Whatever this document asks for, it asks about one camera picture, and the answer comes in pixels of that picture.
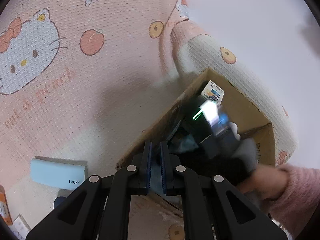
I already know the person's right hand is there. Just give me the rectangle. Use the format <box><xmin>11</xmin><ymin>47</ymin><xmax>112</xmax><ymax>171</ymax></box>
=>
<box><xmin>237</xmin><ymin>165</ymin><xmax>289</xmax><ymax>200</ymax></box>

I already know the small white cartoon box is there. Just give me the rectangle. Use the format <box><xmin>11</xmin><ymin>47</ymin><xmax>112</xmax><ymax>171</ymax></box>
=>
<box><xmin>201</xmin><ymin>80</ymin><xmax>225</xmax><ymax>104</ymax></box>

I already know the light blue glasses case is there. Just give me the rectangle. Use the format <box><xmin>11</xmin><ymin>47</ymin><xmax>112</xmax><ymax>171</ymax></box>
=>
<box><xmin>30</xmin><ymin>158</ymin><xmax>87</xmax><ymax>190</ymax></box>

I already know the orange tissue pack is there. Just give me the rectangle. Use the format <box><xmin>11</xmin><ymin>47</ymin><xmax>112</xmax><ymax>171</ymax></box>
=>
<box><xmin>0</xmin><ymin>185</ymin><xmax>12</xmax><ymax>226</ymax></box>

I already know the pink sleeve right forearm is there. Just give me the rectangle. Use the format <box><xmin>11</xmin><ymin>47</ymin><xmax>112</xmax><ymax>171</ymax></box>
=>
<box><xmin>270</xmin><ymin>164</ymin><xmax>319</xmax><ymax>238</ymax></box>

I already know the white paper box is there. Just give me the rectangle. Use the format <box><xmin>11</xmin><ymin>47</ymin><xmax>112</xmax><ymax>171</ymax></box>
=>
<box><xmin>9</xmin><ymin>215</ymin><xmax>31</xmax><ymax>240</ymax></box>

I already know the pink Hello Kitty blanket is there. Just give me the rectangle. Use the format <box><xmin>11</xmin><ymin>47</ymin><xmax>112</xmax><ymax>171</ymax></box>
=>
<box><xmin>1</xmin><ymin>0</ymin><xmax>298</xmax><ymax>228</ymax></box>

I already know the brown cardboard box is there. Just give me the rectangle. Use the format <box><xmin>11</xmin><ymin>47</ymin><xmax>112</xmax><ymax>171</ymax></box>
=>
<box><xmin>115</xmin><ymin>67</ymin><xmax>277</xmax><ymax>212</ymax></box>

